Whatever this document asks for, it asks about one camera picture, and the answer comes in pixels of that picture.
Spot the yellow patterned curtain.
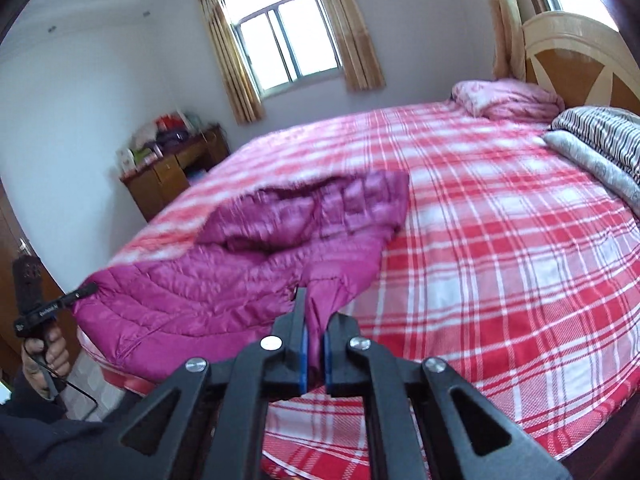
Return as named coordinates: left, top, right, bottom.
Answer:
left=309, top=0, right=387, bottom=93
left=192, top=0, right=266, bottom=125

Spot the brown wooden desk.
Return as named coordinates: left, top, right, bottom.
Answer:
left=119, top=125, right=232, bottom=224

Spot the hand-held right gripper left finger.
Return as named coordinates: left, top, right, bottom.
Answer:
left=117, top=287, right=309, bottom=480

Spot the wooden bed headboard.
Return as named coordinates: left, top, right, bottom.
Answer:
left=520, top=10, right=640, bottom=122

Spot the grey floral pillow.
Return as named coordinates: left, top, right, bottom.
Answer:
left=542, top=131, right=640, bottom=211

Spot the person's left hand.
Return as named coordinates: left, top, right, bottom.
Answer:
left=22, top=329, right=71, bottom=381

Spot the black cable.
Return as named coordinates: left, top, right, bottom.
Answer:
left=29, top=350, right=100, bottom=407

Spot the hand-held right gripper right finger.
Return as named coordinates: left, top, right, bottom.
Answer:
left=322, top=312, right=574, bottom=480

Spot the person's left forearm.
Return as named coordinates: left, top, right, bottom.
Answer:
left=0, top=372, right=132, bottom=480

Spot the striped pillow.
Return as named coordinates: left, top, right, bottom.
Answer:
left=550, top=106, right=640, bottom=187

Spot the red plaid bed sheet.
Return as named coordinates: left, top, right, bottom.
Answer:
left=80, top=101, right=640, bottom=480

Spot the magenta quilted puffer jacket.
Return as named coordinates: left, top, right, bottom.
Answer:
left=75, top=170, right=412, bottom=387

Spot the sliding glass window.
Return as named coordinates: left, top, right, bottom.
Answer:
left=219, top=0, right=347, bottom=97

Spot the brown wooden door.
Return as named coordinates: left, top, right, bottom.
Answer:
left=0, top=180, right=83, bottom=386

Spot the folded pink quilt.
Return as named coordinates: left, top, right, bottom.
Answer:
left=451, top=79, right=566, bottom=124

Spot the long yellow floral curtain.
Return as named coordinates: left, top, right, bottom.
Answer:
left=474, top=0, right=527, bottom=82

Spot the pile of clothes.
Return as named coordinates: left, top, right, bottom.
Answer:
left=132, top=119, right=195, bottom=155

